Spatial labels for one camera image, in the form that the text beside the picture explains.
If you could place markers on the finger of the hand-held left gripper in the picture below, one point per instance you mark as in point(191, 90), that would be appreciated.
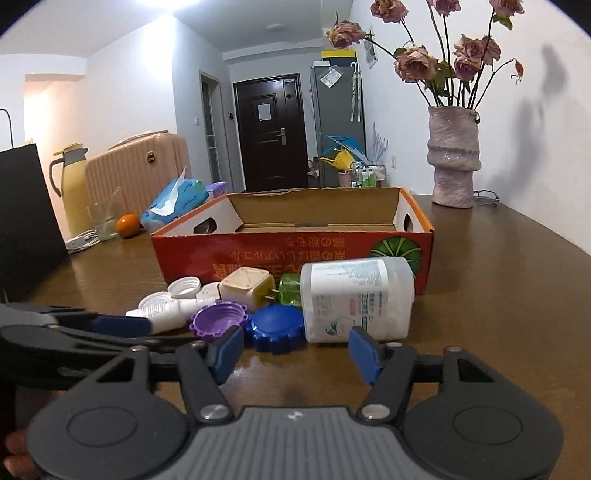
point(120, 325)
point(138, 342)

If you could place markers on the yellow thermos jug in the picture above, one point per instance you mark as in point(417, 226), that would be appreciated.
point(76, 194)

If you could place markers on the dark brown entrance door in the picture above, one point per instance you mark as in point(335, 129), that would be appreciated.
point(268, 152)

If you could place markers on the grey refrigerator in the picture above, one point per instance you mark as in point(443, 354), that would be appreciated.
point(332, 120)

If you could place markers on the white ribbed cap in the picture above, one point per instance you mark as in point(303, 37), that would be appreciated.
point(184, 288)

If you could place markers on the purple tissue pack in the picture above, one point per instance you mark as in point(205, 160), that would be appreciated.
point(217, 189)

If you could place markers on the blue scalloped lid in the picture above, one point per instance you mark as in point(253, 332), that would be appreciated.
point(274, 327)

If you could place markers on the purple scalloped lid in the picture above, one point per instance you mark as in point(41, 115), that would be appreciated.
point(217, 318)

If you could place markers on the pink textured vase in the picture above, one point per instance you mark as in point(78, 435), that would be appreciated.
point(452, 157)

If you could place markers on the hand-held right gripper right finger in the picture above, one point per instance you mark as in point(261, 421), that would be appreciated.
point(364, 357)

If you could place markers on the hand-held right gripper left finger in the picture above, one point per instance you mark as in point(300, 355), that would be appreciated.
point(226, 353)

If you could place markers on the purple wall decoration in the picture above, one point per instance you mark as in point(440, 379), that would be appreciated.
point(381, 145)

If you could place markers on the yellow box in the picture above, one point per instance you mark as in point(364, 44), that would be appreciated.
point(339, 56)

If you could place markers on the clear glass cup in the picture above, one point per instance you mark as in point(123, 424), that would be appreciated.
point(104, 221)

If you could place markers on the person's left hand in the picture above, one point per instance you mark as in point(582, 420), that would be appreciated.
point(18, 464)

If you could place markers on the black paper bag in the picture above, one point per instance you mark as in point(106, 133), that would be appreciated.
point(27, 221)

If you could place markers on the cream square lid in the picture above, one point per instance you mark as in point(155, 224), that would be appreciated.
point(242, 288)

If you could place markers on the yellow watering can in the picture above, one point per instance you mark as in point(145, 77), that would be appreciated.
point(341, 160)

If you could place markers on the orange fruit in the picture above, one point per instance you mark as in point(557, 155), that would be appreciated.
point(128, 226)

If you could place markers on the blue bag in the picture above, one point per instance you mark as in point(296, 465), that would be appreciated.
point(341, 142)

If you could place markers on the pink flowerpot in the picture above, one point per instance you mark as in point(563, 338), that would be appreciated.
point(345, 179)

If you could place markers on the small green bottle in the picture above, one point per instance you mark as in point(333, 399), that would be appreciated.
point(290, 288)

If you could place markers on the clear plastic bottle white label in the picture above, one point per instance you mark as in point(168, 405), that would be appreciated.
point(355, 300)

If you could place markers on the wall photo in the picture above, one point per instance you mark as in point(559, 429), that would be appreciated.
point(371, 51)

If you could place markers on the orange cardboard box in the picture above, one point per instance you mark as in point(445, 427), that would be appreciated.
point(207, 254)

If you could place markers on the blue tissue pack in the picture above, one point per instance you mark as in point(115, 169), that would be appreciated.
point(184, 198)

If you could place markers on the grey side door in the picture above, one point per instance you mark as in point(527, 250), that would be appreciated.
point(209, 129)

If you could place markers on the white tube bottle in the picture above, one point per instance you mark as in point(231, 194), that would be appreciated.
point(171, 316)

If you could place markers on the dried pink roses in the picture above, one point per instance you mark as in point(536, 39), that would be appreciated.
point(418, 62)

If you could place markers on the clear hanging umbrella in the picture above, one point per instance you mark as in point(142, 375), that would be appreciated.
point(355, 92)

